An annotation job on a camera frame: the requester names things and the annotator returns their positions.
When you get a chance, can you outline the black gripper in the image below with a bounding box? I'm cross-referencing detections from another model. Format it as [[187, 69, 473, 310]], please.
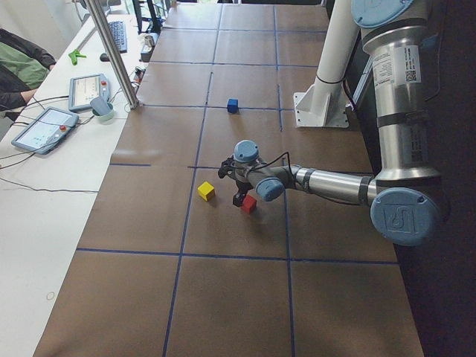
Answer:
[[233, 180, 251, 207]]

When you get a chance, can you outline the red cube block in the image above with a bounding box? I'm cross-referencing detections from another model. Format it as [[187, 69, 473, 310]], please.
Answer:
[[241, 195, 257, 214]]

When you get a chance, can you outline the yellow cube block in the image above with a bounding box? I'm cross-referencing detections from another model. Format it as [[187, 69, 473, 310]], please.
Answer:
[[197, 181, 215, 202]]

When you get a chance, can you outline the blue cube block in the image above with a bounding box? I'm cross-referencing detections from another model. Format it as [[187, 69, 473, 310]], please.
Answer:
[[227, 98, 239, 114]]

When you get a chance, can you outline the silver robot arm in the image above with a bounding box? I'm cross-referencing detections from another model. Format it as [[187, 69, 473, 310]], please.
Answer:
[[219, 1, 449, 246]]

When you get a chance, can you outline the silver metal cylinder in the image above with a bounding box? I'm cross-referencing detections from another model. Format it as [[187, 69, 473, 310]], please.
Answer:
[[144, 35, 155, 48]]

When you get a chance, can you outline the far teach pendant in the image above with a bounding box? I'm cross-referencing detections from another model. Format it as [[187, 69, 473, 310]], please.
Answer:
[[68, 74, 110, 112]]

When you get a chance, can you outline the teach pendant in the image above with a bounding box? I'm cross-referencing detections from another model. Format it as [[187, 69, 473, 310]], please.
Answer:
[[68, 74, 110, 112], [11, 107, 79, 155]]

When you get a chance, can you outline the black computer mouse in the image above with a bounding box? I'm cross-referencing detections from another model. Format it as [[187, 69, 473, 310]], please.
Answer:
[[100, 53, 110, 62]]

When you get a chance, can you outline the near teach pendant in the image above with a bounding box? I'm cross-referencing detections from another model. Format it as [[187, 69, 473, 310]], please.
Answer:
[[11, 107, 79, 155]]

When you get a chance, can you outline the black keyboard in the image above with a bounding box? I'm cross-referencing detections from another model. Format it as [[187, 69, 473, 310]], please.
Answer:
[[109, 21, 127, 53]]

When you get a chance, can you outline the green plastic clamp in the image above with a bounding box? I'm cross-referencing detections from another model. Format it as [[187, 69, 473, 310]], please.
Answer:
[[68, 49, 87, 65]]

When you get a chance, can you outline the seated person in green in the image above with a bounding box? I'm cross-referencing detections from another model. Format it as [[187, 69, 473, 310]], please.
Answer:
[[1, 28, 57, 120]]

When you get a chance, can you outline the black camera cable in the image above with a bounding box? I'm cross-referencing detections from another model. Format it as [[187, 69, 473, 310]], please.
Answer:
[[243, 151, 298, 187]]

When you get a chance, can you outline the white camera pole with base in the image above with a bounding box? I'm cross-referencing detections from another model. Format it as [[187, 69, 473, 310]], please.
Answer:
[[294, 0, 359, 128]]

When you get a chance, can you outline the aluminium frame post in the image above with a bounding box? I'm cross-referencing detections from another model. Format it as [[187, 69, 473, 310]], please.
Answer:
[[85, 0, 139, 109]]

